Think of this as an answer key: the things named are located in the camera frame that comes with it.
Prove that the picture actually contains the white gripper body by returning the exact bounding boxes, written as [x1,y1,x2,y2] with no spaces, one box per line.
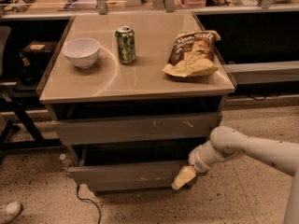
[188,148,209,174]

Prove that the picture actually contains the black box under desk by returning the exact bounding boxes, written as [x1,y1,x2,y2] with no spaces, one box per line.
[21,40,58,68]

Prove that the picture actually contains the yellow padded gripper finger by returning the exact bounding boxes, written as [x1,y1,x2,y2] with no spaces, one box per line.
[172,166,196,190]

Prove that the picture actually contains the black floor cable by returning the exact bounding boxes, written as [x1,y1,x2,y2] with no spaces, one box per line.
[76,184,103,224]

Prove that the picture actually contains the white bowl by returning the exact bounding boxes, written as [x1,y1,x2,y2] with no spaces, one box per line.
[62,38,100,69]

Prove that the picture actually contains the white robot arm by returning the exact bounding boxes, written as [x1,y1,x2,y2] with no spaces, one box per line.
[172,126,299,224]

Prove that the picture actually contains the long background workbench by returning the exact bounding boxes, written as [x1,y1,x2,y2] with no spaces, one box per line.
[0,0,299,19]

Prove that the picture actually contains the white shoe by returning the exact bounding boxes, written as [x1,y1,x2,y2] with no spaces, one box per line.
[0,202,22,224]

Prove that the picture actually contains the grey top drawer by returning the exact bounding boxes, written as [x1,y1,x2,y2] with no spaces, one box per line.
[52,112,221,146]

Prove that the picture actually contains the grey drawer cabinet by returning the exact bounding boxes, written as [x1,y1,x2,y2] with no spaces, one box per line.
[36,10,236,197]

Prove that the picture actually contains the clear plastic bottle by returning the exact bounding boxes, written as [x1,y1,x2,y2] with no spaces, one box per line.
[59,154,73,169]

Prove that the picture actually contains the brown yellow chip bag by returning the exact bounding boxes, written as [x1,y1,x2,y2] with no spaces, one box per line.
[163,31,221,77]

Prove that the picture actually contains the green soda can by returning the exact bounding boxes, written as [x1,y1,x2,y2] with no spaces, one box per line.
[115,25,135,64]

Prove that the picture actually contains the grey drawer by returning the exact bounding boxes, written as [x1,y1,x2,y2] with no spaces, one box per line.
[52,112,221,146]
[67,147,200,192]

